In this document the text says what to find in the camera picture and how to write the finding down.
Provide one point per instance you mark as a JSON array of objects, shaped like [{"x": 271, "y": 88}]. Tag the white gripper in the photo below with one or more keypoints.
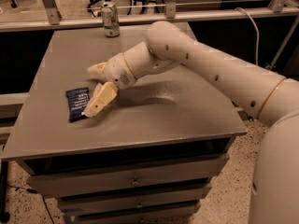
[{"x": 117, "y": 70}]

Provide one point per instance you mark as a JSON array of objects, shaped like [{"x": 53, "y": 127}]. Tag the blue rxbar wrapper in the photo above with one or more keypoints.
[{"x": 77, "y": 101}]

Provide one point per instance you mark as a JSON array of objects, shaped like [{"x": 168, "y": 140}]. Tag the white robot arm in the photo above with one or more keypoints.
[{"x": 268, "y": 97}]

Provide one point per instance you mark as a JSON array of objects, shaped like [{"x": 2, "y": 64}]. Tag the green white soda can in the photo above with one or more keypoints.
[{"x": 110, "y": 19}]

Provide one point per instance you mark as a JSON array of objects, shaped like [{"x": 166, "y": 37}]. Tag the grey drawer cabinet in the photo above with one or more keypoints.
[{"x": 150, "y": 154}]

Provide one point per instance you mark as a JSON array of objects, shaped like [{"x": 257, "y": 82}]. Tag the black stand leg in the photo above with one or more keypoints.
[{"x": 4, "y": 215}]

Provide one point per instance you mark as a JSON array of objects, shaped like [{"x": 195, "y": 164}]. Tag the metal railing frame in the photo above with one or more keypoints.
[{"x": 30, "y": 15}]

